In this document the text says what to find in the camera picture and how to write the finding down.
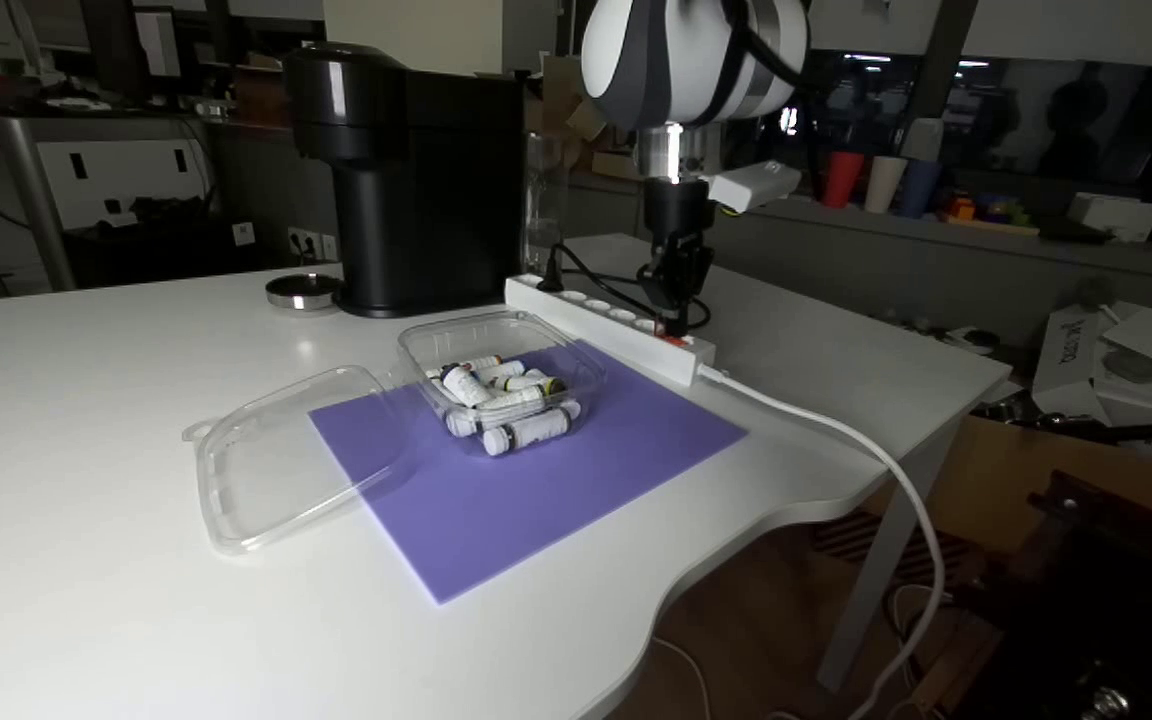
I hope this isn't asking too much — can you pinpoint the small white box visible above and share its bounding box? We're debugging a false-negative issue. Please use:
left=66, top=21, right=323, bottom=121
left=1064, top=190, right=1152, bottom=248

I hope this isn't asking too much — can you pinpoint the stack of white cartons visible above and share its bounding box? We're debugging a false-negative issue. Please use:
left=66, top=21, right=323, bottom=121
left=1028, top=298, right=1152, bottom=448

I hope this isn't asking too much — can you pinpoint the round metal drip tray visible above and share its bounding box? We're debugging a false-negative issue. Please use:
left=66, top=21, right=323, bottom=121
left=266, top=273, right=343, bottom=314

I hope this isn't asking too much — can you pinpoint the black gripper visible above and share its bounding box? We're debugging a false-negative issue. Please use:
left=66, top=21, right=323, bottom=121
left=637, top=178, right=720, bottom=338

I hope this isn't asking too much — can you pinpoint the black capsule coffee machine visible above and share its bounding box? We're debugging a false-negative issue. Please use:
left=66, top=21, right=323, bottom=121
left=285, top=36, right=530, bottom=319

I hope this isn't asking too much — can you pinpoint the transparent water tank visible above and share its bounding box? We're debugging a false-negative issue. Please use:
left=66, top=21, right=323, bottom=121
left=521, top=129, right=577, bottom=275

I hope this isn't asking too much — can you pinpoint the white power strip cable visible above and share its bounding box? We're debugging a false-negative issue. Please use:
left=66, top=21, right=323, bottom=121
left=691, top=366, right=948, bottom=720

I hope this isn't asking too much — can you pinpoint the clear plastic lid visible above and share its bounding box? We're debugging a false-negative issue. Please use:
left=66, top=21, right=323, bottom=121
left=181, top=359, right=423, bottom=559

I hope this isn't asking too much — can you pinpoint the white cup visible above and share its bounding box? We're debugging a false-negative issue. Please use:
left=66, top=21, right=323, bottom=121
left=864, top=153, right=911, bottom=218

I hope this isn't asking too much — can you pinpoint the black coffee machine cable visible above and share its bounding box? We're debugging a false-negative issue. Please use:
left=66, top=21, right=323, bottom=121
left=535, top=235, right=715, bottom=339

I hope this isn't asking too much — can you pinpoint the blue cup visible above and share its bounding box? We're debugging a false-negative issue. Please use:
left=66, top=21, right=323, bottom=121
left=895, top=156, right=945, bottom=224

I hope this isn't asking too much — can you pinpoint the grey table leg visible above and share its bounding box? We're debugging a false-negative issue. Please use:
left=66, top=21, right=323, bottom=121
left=811, top=408, right=970, bottom=701

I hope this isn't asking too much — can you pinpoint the clear plastic container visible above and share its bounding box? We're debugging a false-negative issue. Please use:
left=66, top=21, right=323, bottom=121
left=398, top=308, right=611, bottom=462

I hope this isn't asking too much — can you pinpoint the grey cabinet with white drawer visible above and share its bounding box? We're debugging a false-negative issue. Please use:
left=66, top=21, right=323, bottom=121
left=0, top=110, right=266, bottom=306

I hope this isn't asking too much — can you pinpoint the white power strip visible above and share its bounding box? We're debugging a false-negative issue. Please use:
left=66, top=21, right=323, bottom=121
left=501, top=273, right=725, bottom=394

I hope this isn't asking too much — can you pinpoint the red cup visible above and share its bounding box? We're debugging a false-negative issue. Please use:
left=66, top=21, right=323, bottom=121
left=822, top=149, right=873, bottom=212

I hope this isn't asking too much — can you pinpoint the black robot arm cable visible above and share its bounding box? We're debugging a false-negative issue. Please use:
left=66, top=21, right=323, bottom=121
left=715, top=0, right=809, bottom=89

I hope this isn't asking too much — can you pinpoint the purple rectangular mat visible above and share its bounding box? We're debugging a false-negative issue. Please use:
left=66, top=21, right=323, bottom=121
left=305, top=338, right=752, bottom=607

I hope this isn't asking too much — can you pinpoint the white coffee capsule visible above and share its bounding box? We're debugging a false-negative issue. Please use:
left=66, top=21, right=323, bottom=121
left=444, top=387, right=553, bottom=445
left=509, top=369, right=568, bottom=402
left=509, top=395, right=588, bottom=452
left=471, top=354, right=530, bottom=387
left=476, top=420, right=516, bottom=465
left=436, top=366, right=493, bottom=408

